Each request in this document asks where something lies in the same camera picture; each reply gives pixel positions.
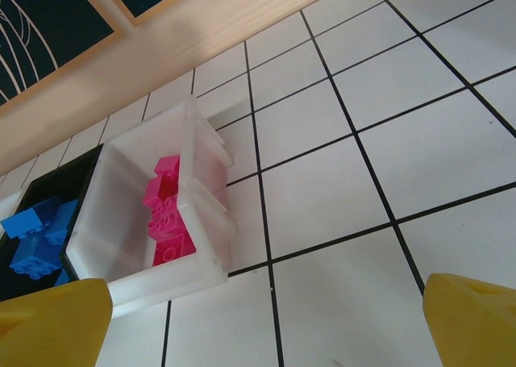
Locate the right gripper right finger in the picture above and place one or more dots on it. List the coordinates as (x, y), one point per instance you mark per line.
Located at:
(471, 326)

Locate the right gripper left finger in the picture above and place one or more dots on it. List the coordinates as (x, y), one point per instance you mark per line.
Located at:
(48, 326)

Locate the blue square lego brick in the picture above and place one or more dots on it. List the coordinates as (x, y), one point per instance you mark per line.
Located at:
(58, 213)
(34, 260)
(20, 223)
(64, 280)

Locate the pink square lego brick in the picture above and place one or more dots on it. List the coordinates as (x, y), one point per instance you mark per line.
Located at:
(159, 193)
(167, 167)
(173, 252)
(163, 222)

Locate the white plastic bin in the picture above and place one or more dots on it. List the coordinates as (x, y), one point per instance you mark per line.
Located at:
(121, 205)

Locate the black plastic bin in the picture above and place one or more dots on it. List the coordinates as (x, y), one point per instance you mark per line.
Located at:
(60, 185)

